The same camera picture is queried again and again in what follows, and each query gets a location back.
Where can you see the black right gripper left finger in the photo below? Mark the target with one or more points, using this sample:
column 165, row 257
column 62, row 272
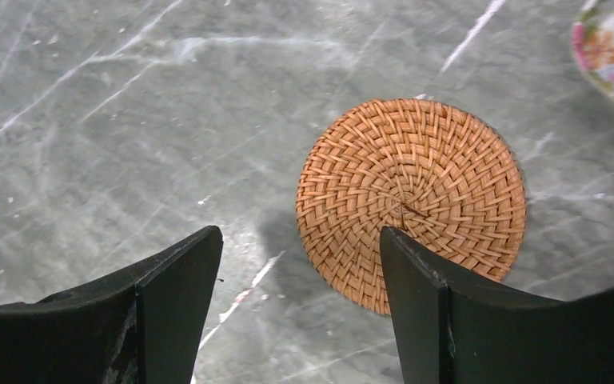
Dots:
column 140, row 324

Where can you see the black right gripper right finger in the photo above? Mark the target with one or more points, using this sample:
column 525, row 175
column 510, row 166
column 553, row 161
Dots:
column 454, row 326

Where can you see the woven rattan coaster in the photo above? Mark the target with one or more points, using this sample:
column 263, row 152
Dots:
column 440, row 174

